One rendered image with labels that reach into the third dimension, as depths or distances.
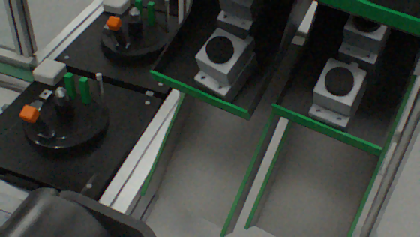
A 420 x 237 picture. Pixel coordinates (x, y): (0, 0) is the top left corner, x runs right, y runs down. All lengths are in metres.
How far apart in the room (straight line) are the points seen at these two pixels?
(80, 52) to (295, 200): 0.54
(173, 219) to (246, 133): 0.25
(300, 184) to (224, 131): 0.13
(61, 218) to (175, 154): 0.51
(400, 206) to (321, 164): 0.30
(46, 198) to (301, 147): 0.50
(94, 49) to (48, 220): 0.82
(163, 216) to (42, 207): 0.65
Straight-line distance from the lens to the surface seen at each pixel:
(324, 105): 0.56
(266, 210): 0.73
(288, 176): 0.72
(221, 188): 0.73
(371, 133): 0.59
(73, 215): 0.26
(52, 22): 1.36
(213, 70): 0.56
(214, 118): 0.73
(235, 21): 0.62
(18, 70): 1.08
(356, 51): 0.60
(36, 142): 0.86
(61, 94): 0.85
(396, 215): 0.97
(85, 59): 1.03
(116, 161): 0.84
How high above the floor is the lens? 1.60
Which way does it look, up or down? 41 degrees down
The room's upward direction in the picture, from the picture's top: 6 degrees clockwise
